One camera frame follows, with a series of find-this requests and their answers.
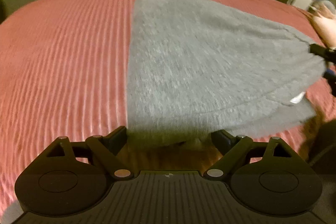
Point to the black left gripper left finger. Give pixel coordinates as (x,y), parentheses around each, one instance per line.
(95,157)

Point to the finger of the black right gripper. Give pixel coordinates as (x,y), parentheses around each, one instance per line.
(330,76)
(327,54)

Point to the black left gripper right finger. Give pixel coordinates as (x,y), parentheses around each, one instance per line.
(243,158)

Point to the grey sweatpants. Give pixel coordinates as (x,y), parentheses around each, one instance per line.
(197,66)

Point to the pink plush toy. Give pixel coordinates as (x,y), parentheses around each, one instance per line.
(323,21)

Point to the white box on nightstand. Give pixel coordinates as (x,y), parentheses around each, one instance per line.
(300,4)

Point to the pink ribbed bedspread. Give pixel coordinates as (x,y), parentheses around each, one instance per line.
(63,71)

